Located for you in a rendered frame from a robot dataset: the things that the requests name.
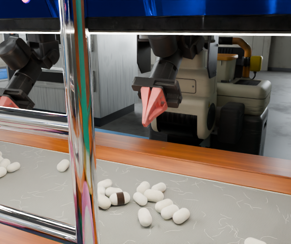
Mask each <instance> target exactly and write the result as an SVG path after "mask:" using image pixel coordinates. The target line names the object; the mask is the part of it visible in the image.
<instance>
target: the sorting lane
mask: <svg viewBox="0 0 291 244"><path fill-rule="evenodd" d="M0 152H1V153H2V158H3V159H9V160H10V164H12V163H14V162H18V163H19V164H20V168H19V169H18V170H16V171H14V172H8V171H7V172H6V174H5V175H4V176H3V177H0V204H2V205H5V206H9V207H12V208H16V209H19V210H23V211H26V212H29V213H32V214H37V215H40V216H43V217H47V218H50V219H54V220H57V221H60V222H64V223H67V224H70V225H74V226H75V222H74V210H73V192H72V180H71V167H70V165H69V167H68V168H67V169H66V170H65V171H64V172H60V171H58V169H57V165H58V164H59V163H60V162H61V161H62V160H63V159H67V160H68V161H69V162H70V154H69V153H64V152H57V151H52V150H47V149H41V148H36V147H31V146H26V145H20V144H15V143H10V142H5V141H0ZM96 164H97V183H99V182H100V181H103V180H106V179H110V180H111V181H112V183H113V184H112V186H111V187H113V188H120V189H121V190H122V192H127V193H129V195H130V201H129V202H128V203H126V204H122V205H112V204H111V206H110V207H109V208H108V209H102V208H101V207H99V222H100V241H101V244H244V242H245V239H246V238H249V237H252V238H255V239H258V240H260V241H263V242H265V243H266V244H291V195H288V194H283V193H278V192H272V191H267V190H262V189H257V188H251V187H246V186H241V185H235V184H230V183H223V182H218V181H213V180H208V179H202V178H197V177H192V176H187V175H181V174H176V173H171V172H166V171H160V170H155V169H150V168H143V167H138V166H132V165H127V164H122V163H117V162H111V161H106V160H101V159H96ZM144 181H145V182H148V183H149V184H150V189H151V188H152V186H154V185H156V184H158V183H164V184H165V185H166V190H165V191H164V192H162V193H163V195H164V198H163V200H164V199H167V198H168V199H170V200H172V202H173V204H174V205H176V206H177V207H178V208H179V210H180V209H182V208H186V209H188V210H189V212H190V216H189V218H188V219H187V220H186V221H184V222H183V223H181V224H177V223H175V222H174V221H173V218H170V219H164V218H163V217H162V216H161V213H159V212H157V211H156V209H155V205H156V203H157V202H152V201H147V204H146V205H144V206H141V205H139V204H138V203H137V202H136V201H134V199H133V195H134V193H136V192H137V187H138V186H139V185H140V184H141V183H142V182H144ZM141 208H146V209H148V210H149V212H150V215H151V217H152V223H151V224H150V225H149V226H147V227H145V226H142V225H141V224H140V221H139V218H138V215H137V214H138V211H139V210H140V209H141Z"/></svg>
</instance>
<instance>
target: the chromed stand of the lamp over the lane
mask: <svg viewBox="0 0 291 244"><path fill-rule="evenodd" d="M58 16H59V29H60V41H61V54H62V66H63V79H64V91H65V104H66V114H58V113H51V112H43V111H36V110H28V109H20V108H13V107H2V106H0V126H3V127H9V128H15V129H21V130H27V131H33V132H39V133H45V134H51V135H57V136H63V137H68V142H69V154H70V167H71V180H72V192H73V210H74V222H75V226H74V225H70V224H67V223H64V222H60V221H57V220H54V219H50V218H47V217H43V216H40V215H37V214H33V213H29V212H26V211H23V210H19V209H16V208H12V207H9V206H5V205H2V204H0V224H3V225H6V226H10V227H13V228H15V229H19V230H22V231H25V232H28V233H31V234H34V235H38V236H41V237H44V238H47V239H50V240H53V241H56V242H59V243H62V244H101V241H100V222H99V202H98V183H97V164H96V144H95V125H94V106H93V87H92V68H91V48H90V29H89V10H88V0H58Z"/></svg>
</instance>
